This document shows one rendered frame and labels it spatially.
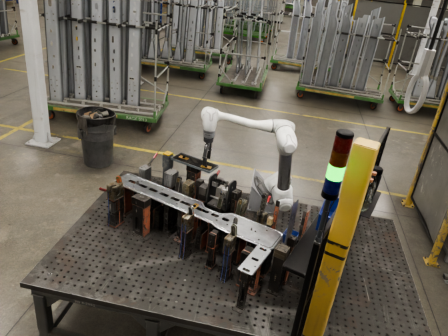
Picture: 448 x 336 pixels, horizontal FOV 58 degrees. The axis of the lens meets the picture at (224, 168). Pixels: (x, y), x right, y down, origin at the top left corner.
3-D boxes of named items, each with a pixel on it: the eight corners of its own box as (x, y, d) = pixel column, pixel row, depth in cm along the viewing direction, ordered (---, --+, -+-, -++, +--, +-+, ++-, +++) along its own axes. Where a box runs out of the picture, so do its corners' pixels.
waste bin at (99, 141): (71, 167, 535) (67, 115, 502) (90, 151, 582) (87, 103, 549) (107, 174, 529) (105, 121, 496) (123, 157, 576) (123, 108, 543)
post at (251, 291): (245, 292, 267) (251, 257, 254) (252, 283, 276) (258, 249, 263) (253, 297, 264) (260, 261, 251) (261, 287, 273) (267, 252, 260)
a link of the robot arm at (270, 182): (273, 185, 371) (293, 173, 362) (276, 199, 357) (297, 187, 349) (262, 176, 362) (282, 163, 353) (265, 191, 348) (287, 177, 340)
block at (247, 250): (233, 285, 272) (237, 251, 259) (241, 275, 281) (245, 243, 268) (245, 291, 268) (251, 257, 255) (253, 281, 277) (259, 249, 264)
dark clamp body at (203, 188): (191, 228, 325) (195, 186, 307) (201, 220, 335) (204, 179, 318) (203, 233, 320) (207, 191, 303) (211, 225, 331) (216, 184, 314)
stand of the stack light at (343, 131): (305, 250, 181) (334, 131, 156) (311, 243, 187) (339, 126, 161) (321, 257, 179) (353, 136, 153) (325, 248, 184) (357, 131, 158)
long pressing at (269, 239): (109, 183, 316) (109, 181, 316) (129, 173, 334) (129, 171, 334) (271, 251, 261) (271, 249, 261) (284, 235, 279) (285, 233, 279)
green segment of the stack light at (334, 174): (323, 178, 165) (327, 165, 162) (328, 172, 170) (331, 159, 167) (339, 183, 162) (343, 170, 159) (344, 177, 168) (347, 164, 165)
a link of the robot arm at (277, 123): (272, 115, 311) (275, 125, 301) (295, 116, 314) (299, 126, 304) (268, 128, 319) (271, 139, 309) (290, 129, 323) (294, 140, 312)
